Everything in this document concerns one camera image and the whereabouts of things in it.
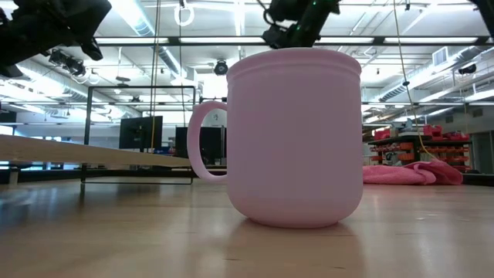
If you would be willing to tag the silver ceiling air duct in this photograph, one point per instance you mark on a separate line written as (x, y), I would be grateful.
(395, 93)

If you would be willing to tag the round black ceiling camera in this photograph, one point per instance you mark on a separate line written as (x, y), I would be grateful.
(220, 67)

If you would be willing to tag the pink plastic mug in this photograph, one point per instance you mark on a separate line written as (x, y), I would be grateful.
(293, 146)

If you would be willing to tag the rack with red bins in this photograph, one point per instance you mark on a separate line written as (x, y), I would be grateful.
(420, 148)

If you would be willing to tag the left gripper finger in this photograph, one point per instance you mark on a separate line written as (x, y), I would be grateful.
(92, 48)

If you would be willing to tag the pink cloth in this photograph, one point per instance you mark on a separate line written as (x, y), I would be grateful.
(413, 173)

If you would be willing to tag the black computer monitor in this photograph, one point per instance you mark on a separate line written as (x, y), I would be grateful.
(180, 144)
(141, 133)

